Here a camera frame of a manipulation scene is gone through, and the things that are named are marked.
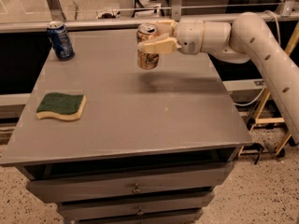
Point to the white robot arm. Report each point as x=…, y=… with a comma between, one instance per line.
x=248, y=37

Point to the drawer knob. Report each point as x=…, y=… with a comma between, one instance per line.
x=136, y=189
x=140, y=212

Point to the yellow metal cart frame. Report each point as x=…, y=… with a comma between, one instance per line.
x=267, y=119

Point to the green yellow sponge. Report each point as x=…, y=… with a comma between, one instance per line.
x=61, y=106

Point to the grey drawer cabinet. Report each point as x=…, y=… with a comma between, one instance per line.
x=174, y=130

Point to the metal railing bar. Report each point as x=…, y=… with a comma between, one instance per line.
x=103, y=24

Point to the orange soda can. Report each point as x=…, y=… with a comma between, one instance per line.
x=147, y=61

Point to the top drawer knob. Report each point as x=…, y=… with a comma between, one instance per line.
x=136, y=189

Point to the blue soda can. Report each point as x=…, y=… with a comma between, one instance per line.
x=60, y=40

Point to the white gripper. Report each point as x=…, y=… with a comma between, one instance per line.
x=189, y=34

